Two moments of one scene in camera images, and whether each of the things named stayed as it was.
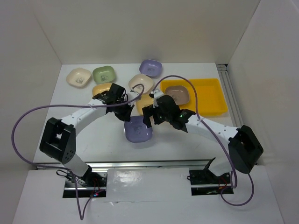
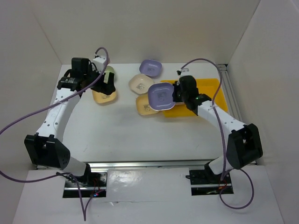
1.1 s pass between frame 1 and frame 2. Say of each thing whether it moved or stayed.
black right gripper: moved
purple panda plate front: moved
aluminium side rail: stayed
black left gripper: moved
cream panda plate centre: stayed
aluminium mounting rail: stayed
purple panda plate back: stayed
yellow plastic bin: stayed
